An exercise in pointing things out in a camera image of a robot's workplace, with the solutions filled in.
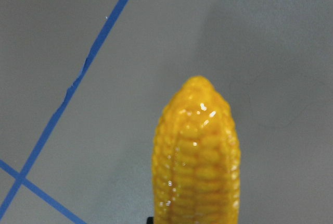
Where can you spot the brown paper table cover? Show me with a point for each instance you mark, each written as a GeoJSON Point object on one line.
{"type": "Point", "coordinates": [84, 82]}

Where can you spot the yellow corn cob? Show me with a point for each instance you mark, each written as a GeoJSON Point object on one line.
{"type": "Point", "coordinates": [196, 158]}

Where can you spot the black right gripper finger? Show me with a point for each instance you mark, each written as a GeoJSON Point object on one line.
{"type": "Point", "coordinates": [150, 220]}

